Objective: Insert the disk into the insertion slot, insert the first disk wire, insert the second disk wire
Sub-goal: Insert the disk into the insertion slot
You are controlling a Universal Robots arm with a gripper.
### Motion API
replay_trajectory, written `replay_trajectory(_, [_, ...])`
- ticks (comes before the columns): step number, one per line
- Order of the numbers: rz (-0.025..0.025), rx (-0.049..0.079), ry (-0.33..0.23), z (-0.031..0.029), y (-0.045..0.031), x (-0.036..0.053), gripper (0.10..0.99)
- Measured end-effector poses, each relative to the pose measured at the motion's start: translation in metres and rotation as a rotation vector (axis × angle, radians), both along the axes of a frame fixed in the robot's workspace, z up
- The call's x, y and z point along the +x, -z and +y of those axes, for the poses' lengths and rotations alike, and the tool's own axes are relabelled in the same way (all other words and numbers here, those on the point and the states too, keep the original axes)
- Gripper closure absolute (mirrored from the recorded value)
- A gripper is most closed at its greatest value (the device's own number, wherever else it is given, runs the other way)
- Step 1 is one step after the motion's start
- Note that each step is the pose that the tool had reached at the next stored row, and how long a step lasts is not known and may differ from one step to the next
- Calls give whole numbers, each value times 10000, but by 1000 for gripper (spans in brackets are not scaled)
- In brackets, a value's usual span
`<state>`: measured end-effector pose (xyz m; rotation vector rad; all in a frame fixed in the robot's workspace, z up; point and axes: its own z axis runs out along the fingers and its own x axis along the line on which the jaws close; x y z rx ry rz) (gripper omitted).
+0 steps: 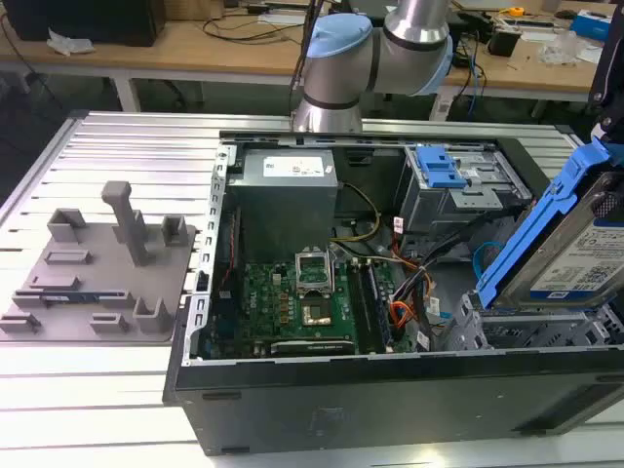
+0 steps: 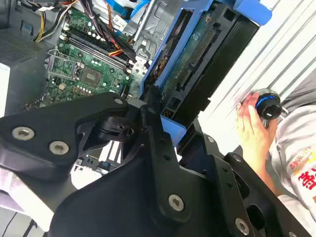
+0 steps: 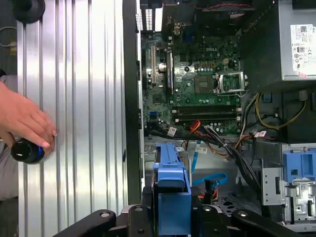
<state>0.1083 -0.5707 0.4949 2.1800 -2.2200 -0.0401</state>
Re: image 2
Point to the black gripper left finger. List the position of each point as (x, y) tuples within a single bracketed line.
[(37, 138)]

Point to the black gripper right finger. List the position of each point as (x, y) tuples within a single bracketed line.
[(229, 187)]

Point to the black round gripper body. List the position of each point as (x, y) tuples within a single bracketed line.
[(118, 205)]

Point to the hard disk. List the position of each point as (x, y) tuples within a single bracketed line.
[(217, 64)]

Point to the person's bare hand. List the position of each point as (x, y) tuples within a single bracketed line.
[(249, 128)]

